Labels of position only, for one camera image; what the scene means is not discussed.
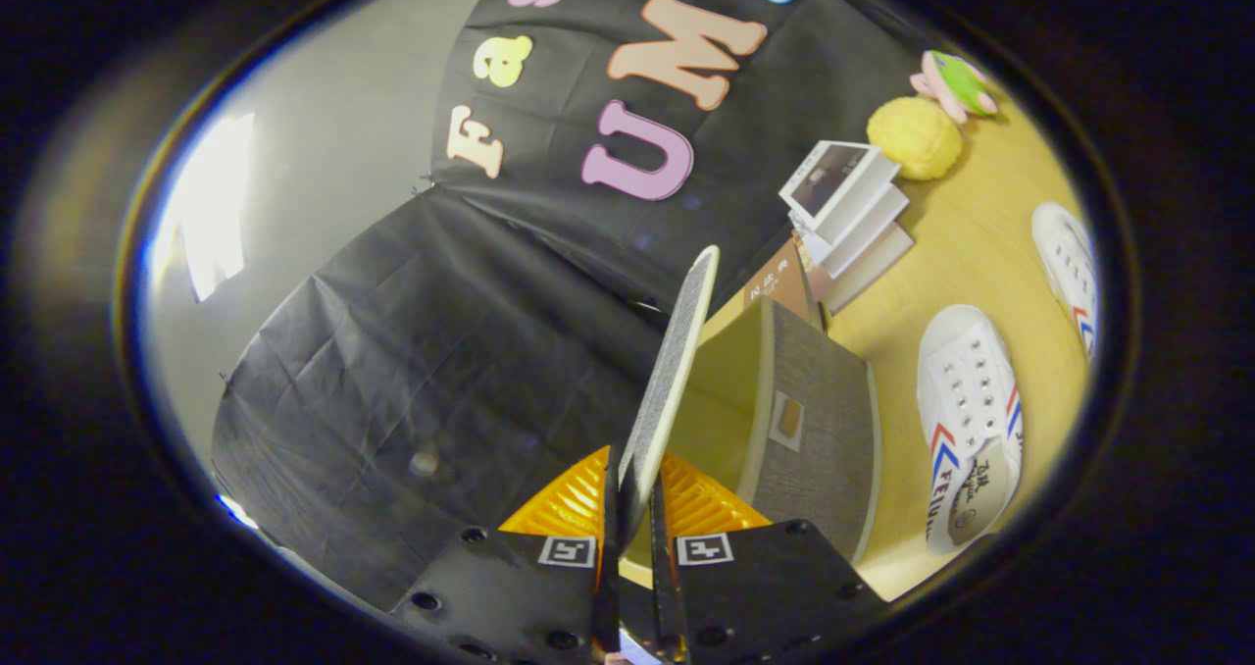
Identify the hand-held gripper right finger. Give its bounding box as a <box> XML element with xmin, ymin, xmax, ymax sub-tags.
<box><xmin>650</xmin><ymin>452</ymin><xmax>889</xmax><ymax>665</ymax></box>

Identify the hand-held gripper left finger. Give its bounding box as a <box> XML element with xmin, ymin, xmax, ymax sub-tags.
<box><xmin>387</xmin><ymin>446</ymin><xmax>623</xmax><ymax>665</ymax></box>

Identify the grey fabric storage box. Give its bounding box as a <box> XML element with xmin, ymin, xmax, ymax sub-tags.
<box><xmin>616</xmin><ymin>245</ymin><xmax>881</xmax><ymax>589</ymax></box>

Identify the white canvas shoe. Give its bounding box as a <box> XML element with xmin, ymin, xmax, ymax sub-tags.
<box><xmin>917</xmin><ymin>304</ymin><xmax>1025</xmax><ymax>556</ymax></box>
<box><xmin>1031</xmin><ymin>202</ymin><xmax>1100</xmax><ymax>359</ymax></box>

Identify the black backdrop cloth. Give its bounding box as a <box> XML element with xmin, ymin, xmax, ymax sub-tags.
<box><xmin>210</xmin><ymin>0</ymin><xmax>944</xmax><ymax>613</ymax></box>

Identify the brown book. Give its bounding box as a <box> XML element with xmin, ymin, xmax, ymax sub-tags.
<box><xmin>741</xmin><ymin>236</ymin><xmax>826</xmax><ymax>332</ymax></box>

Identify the beige book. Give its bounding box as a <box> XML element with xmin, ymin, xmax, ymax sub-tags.
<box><xmin>816</xmin><ymin>224</ymin><xmax>916</xmax><ymax>316</ymax></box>

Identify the white photo cover book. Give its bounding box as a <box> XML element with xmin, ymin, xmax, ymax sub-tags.
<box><xmin>778</xmin><ymin>140</ymin><xmax>902</xmax><ymax>245</ymax></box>

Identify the yellow bumpy ball toy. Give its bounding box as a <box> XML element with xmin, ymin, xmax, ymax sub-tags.
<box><xmin>867</xmin><ymin>96</ymin><xmax>965</xmax><ymax>181</ymax></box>

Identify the pink and green toy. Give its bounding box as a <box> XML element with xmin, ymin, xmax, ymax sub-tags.
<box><xmin>909</xmin><ymin>50</ymin><xmax>1000</xmax><ymax>124</ymax></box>

